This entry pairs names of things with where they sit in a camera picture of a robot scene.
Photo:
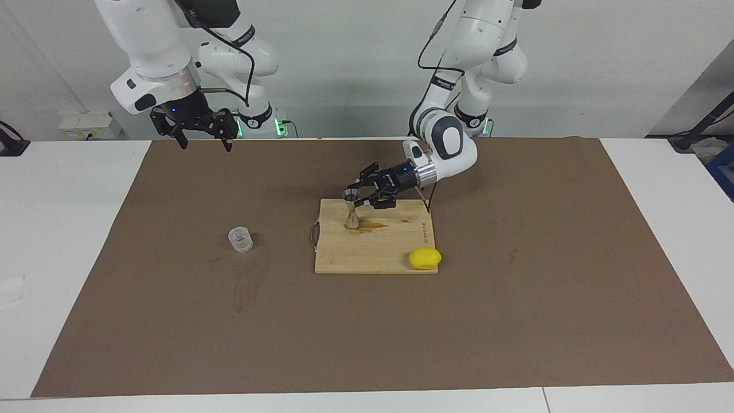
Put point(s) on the blue crate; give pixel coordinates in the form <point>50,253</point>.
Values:
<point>723,172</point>

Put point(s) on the yellow lemon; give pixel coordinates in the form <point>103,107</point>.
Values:
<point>425,258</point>

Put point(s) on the white wall power strip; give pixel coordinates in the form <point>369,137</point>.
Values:
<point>89,126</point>

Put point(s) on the brown table mat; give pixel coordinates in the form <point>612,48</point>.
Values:
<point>367,332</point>

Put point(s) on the steel double jigger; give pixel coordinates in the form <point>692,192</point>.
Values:
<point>352,221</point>

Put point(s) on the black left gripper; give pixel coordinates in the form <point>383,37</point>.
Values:
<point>398,179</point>

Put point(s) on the black clamp mount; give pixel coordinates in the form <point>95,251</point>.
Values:
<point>11,143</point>

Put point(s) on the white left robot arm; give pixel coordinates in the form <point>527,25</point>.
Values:
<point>487,28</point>

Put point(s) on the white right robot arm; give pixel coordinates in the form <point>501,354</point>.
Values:
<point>149,40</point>

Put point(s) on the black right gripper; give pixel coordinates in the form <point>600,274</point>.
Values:
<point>192,112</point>

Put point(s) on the clear plastic cup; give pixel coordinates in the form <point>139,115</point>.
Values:
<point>240,241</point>

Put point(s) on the black stand leg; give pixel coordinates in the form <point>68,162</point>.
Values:
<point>699,123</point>

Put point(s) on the wooden cutting board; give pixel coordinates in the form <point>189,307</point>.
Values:
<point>373,246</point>

